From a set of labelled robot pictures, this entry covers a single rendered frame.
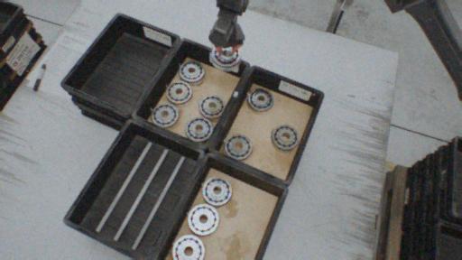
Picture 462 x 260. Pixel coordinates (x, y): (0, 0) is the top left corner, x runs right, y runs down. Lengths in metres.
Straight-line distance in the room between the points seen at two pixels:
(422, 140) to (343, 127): 1.12
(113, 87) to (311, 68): 0.89
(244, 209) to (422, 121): 1.75
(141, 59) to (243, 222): 0.78
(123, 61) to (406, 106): 1.94
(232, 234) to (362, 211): 0.54
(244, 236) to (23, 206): 0.83
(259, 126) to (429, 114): 1.65
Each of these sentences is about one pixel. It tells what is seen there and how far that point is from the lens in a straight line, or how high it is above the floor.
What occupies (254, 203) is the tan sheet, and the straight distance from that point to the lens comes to 1.20.
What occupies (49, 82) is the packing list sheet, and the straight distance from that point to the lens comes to 1.70.
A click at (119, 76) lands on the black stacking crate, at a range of 1.46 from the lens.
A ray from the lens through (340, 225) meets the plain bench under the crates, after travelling 1.40.
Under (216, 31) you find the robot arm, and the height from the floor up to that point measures 1.26.
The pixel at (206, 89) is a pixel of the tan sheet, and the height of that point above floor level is 0.83.
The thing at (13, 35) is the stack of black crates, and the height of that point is 0.52.
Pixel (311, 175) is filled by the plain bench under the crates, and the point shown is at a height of 0.70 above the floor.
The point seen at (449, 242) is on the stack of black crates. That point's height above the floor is 0.38.
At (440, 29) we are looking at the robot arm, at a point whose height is 1.51.
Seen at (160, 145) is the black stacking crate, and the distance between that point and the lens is 1.27.
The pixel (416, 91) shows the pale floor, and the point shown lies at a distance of 2.78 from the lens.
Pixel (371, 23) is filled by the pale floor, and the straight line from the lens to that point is 3.02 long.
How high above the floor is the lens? 1.99
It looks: 65 degrees down
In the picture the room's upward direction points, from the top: 7 degrees clockwise
